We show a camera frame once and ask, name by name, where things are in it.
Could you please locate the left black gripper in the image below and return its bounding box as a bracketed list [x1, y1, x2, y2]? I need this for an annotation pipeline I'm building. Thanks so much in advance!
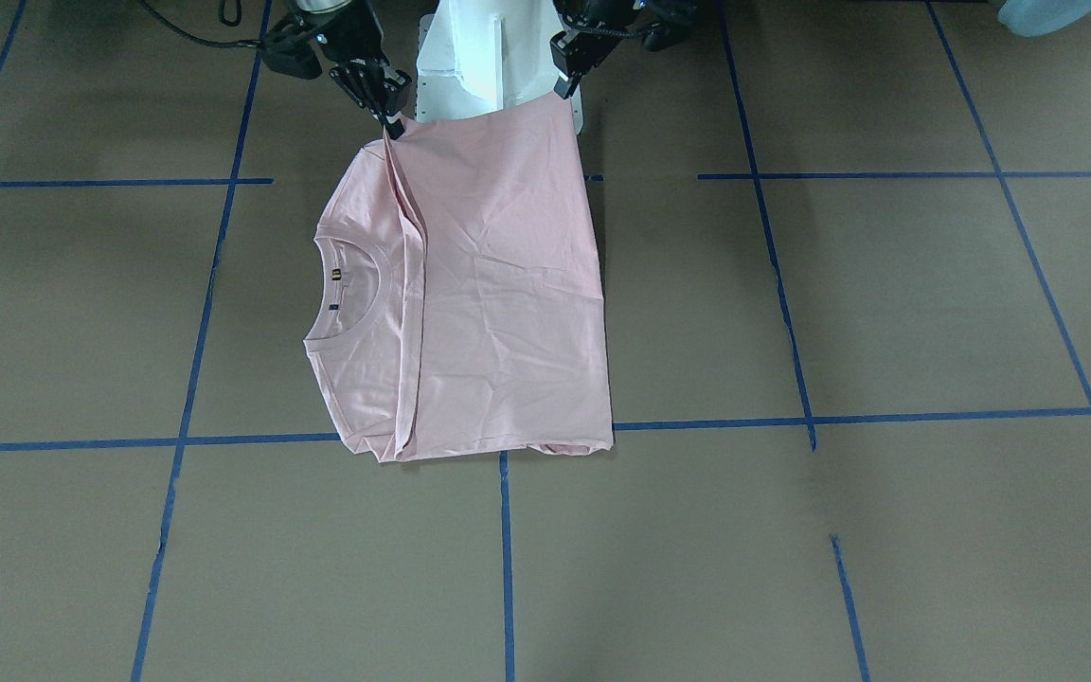
[549, 1, 661, 99]

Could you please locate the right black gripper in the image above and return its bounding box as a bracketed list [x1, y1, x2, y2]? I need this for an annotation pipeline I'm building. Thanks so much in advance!
[295, 1, 412, 141]

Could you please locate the pink t-shirt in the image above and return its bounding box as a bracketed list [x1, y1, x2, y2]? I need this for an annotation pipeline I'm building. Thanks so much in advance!
[304, 94, 614, 463]

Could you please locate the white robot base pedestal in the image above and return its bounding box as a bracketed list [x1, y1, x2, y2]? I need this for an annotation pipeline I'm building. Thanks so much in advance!
[413, 1, 563, 122]

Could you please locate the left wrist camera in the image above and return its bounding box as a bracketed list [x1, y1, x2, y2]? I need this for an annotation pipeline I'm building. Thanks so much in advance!
[640, 1, 700, 52]

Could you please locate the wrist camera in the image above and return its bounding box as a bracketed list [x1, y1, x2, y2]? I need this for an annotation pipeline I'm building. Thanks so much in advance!
[259, 12, 322, 81]
[640, 1, 700, 52]

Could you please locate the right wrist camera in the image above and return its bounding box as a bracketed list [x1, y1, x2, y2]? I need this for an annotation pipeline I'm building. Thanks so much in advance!
[259, 12, 322, 81]

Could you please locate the black braided cable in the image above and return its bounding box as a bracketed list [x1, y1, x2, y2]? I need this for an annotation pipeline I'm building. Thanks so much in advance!
[137, 0, 267, 50]

